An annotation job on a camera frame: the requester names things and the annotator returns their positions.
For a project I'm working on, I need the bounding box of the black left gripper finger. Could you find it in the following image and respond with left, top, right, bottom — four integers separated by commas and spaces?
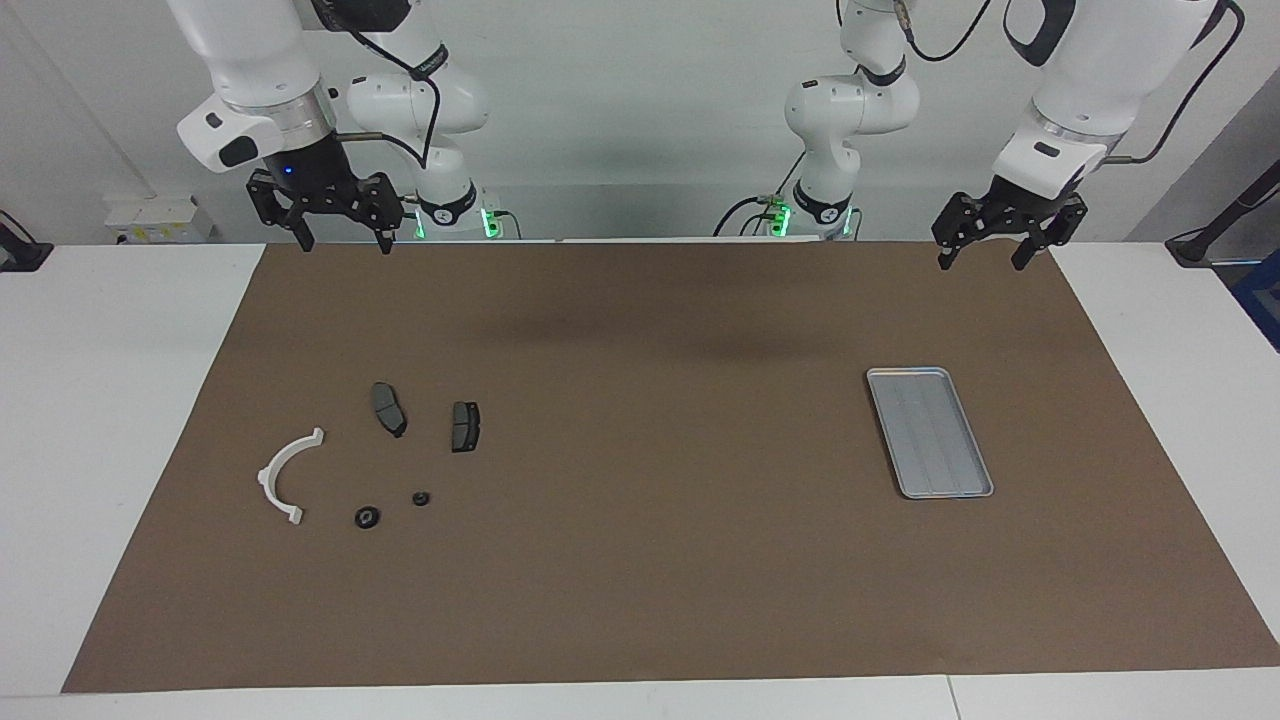
932, 192, 983, 271
1013, 195, 1088, 271

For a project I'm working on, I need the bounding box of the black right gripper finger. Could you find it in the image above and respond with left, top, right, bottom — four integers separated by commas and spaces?
358, 172, 405, 255
247, 175, 316, 253

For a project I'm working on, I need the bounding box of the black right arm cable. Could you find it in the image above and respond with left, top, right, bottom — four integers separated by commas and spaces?
310, 0, 441, 171

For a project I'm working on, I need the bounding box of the black clamp bracket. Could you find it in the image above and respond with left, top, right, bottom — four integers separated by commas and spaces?
0, 210, 53, 273

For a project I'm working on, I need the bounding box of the black camera stand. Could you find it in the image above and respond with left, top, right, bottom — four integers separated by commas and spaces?
1165, 160, 1280, 267

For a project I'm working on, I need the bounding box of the curved dark brake pad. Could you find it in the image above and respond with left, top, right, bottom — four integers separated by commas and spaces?
370, 381, 408, 439

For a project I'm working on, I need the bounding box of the black left arm base cable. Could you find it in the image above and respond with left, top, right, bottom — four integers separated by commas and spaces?
713, 150, 809, 239

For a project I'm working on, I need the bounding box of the white power strip box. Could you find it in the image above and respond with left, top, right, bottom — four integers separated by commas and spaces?
104, 195, 214, 244

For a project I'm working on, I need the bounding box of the white semicircular plastic bracket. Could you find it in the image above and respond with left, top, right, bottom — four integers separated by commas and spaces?
257, 427, 326, 526

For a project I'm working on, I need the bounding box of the brown table mat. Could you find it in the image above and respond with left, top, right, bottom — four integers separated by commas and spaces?
62, 240, 1280, 694

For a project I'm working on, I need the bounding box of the silver metal tray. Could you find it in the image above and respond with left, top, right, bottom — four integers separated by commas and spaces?
865, 366, 995, 500

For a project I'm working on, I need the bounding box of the blue box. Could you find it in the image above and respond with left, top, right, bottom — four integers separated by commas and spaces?
1232, 250, 1280, 351

